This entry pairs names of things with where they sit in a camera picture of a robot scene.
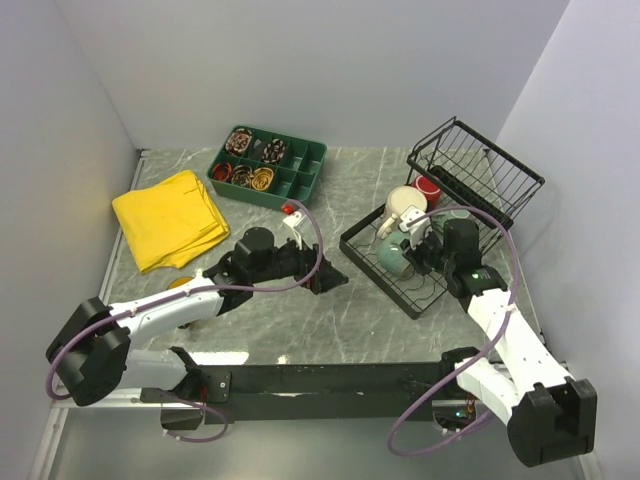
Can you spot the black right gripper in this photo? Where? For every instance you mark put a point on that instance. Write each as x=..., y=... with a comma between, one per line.
x=413, y=255

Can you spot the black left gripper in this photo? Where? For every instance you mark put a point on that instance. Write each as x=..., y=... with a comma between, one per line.
x=326, y=277

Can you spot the teal glazed stoneware mug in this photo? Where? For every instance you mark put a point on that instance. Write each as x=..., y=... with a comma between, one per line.
x=390, y=254

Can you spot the cream floral mug green inside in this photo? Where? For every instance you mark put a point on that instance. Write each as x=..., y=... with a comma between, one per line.
x=398, y=201

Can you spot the red enamel mug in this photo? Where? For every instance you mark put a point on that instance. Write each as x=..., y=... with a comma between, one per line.
x=429, y=190

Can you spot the yellow cup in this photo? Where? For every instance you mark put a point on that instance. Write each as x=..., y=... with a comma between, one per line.
x=180, y=282

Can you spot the mint green teacup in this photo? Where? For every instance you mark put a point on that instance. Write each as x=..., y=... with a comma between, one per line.
x=441, y=218

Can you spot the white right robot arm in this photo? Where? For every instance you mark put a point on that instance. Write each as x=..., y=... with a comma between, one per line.
x=549, y=415

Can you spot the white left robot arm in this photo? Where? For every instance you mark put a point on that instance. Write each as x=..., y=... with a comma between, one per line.
x=99, y=348

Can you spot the yellow gold rolled tie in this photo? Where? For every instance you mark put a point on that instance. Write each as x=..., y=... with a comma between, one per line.
x=262, y=178

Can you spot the green divided organizer tray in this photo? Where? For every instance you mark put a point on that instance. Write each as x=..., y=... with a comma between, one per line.
x=296, y=176

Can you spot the brown speckled rolled tie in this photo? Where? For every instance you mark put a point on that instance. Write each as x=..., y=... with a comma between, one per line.
x=241, y=176

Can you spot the black white rolled tie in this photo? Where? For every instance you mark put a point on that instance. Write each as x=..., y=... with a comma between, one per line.
x=274, y=151

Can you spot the orange black rolled tie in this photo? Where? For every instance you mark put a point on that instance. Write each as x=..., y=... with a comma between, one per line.
x=221, y=172

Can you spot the yellow folded cloth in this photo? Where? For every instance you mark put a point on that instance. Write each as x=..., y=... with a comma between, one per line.
x=170, y=224

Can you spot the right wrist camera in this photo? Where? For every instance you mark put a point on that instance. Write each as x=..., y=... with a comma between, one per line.
x=412, y=220

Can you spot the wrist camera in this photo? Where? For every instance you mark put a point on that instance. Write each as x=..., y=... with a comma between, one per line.
x=292, y=220
x=412, y=220

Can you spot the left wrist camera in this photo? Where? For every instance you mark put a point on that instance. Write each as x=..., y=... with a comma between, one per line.
x=292, y=220

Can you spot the black wire dish rack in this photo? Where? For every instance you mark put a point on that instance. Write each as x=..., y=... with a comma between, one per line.
x=483, y=190

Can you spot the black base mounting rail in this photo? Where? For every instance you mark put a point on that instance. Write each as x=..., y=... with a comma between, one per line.
x=234, y=393

